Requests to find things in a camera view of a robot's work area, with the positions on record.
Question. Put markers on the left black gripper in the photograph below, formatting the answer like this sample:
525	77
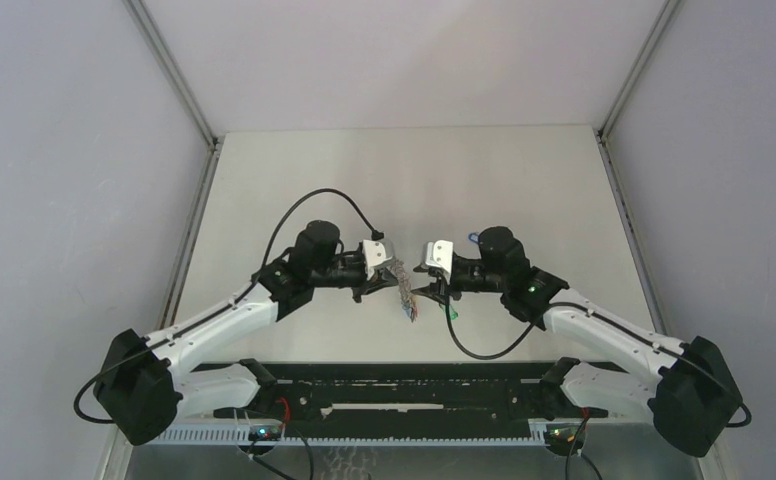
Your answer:
382	279

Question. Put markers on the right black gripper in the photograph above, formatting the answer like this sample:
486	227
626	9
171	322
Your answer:
433	290

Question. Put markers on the large keyring with key tags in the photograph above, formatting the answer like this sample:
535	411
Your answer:
407	298

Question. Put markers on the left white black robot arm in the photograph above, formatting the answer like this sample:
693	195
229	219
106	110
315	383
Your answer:
149	381

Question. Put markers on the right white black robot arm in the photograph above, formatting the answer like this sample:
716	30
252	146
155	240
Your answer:
685	390

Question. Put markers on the left circuit board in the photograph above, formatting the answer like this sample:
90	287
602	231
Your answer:
265	433

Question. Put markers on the circuit board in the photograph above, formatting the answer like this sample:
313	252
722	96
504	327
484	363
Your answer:
563	441
265	433

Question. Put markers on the right circuit board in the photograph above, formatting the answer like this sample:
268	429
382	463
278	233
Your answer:
563	441

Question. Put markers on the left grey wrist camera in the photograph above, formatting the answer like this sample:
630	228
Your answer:
378	255

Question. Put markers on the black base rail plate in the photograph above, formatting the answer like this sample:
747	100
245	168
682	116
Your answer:
407	398

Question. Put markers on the white slotted cable duct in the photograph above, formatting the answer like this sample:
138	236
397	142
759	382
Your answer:
197	434

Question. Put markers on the right aluminium frame post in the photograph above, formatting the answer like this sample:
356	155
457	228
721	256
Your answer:
604	136

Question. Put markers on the aluminium frame post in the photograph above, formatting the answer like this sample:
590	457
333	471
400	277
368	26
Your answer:
143	18
604	136

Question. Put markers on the left aluminium frame post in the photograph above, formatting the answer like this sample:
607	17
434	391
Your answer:
143	18

